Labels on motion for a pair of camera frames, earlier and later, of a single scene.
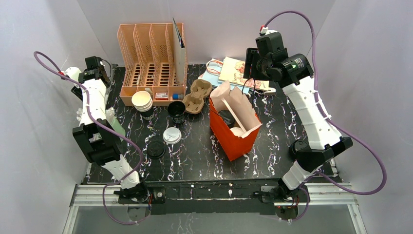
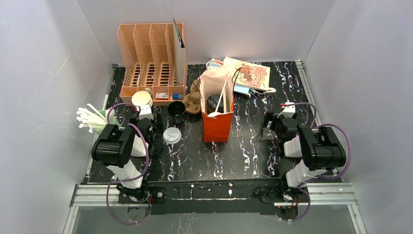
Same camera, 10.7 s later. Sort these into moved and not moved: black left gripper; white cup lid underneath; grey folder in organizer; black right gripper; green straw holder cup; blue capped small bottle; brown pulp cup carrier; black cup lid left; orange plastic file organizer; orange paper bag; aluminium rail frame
Moved: orange paper bag; black left gripper; black right gripper
Not moved: blue capped small bottle; orange plastic file organizer; green straw holder cup; white cup lid underneath; black cup lid left; grey folder in organizer; brown pulp cup carrier; aluminium rail frame
